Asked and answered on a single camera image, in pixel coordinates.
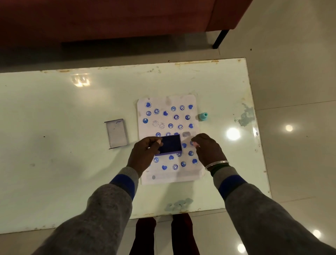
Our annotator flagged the person's right hand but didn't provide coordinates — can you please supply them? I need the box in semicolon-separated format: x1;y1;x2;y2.
191;133;228;168

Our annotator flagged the person's left hand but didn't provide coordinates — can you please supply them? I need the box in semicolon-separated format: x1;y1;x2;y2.
127;136;164;178

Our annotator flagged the blue ink pad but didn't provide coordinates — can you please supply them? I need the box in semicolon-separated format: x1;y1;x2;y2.
155;134;183;157

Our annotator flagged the person's left forearm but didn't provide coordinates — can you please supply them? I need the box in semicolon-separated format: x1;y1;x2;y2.
31;166;139;255

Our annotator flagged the person's right forearm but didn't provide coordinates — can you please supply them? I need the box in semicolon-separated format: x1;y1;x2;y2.
212;166;336;255

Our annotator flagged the white paper with blue stamps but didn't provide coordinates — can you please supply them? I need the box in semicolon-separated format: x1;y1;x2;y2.
136;94;207;185

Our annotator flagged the silver bangle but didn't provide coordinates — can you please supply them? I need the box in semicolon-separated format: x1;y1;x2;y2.
204;160;229;171

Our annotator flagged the white ink pad lid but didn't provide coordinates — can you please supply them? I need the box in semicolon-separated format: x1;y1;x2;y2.
104;119;129;150

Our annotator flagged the person's left leg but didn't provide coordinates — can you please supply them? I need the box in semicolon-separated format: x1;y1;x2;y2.
129;217;157;255

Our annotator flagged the person's leg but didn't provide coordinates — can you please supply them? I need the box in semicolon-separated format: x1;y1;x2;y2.
171;213;200;255
129;217;157;255

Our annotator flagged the person's right leg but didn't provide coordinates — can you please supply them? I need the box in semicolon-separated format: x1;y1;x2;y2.
171;213;200;255

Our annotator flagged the black sofa leg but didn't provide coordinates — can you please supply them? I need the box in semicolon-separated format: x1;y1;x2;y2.
212;29;230;50

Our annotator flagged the red sofa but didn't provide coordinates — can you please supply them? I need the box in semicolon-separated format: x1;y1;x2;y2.
0;0;254;50

